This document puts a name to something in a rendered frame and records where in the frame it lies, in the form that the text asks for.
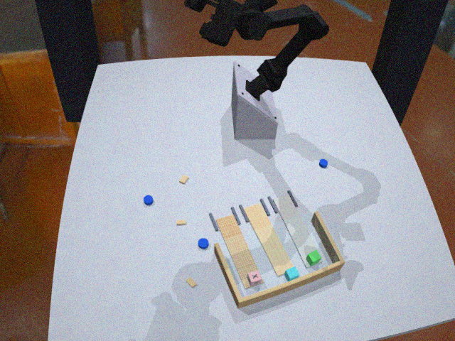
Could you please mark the blue oval disc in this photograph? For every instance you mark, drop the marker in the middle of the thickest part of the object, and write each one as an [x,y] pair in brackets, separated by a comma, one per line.
[323,163]
[148,200]
[203,243]

